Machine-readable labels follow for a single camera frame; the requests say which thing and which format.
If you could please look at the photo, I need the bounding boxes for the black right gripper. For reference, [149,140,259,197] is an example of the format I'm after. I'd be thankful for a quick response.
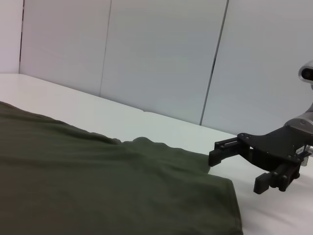
[208,124,313,195]

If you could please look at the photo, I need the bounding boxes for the dark green t-shirt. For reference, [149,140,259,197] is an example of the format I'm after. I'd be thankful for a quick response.
[0,100,244,235]

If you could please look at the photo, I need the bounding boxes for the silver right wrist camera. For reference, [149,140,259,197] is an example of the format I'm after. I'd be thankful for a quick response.
[297,60,313,83]

